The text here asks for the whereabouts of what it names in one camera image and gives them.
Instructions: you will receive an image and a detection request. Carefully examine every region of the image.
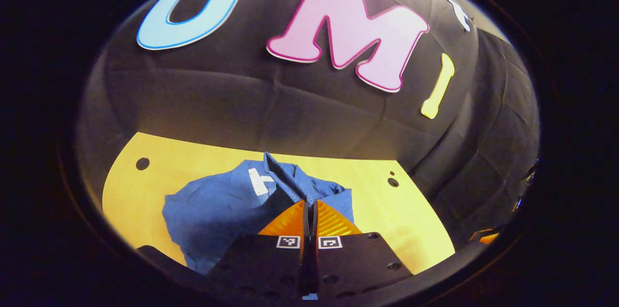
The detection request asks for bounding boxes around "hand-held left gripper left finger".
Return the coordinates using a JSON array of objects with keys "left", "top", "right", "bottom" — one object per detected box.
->
[{"left": 206, "top": 199, "right": 310, "bottom": 300}]

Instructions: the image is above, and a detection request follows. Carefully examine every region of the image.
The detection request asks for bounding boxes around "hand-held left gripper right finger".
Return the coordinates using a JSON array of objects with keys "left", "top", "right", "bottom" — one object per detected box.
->
[{"left": 309, "top": 199, "right": 414, "bottom": 298}]

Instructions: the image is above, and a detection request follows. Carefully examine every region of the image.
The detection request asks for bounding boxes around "blue jacket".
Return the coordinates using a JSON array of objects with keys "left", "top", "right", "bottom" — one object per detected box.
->
[{"left": 162, "top": 152, "right": 354, "bottom": 275}]

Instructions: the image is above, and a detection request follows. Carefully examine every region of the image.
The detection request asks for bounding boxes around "black backdrop cloth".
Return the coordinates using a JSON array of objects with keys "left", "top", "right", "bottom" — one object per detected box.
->
[{"left": 75, "top": 0, "right": 540, "bottom": 249}]

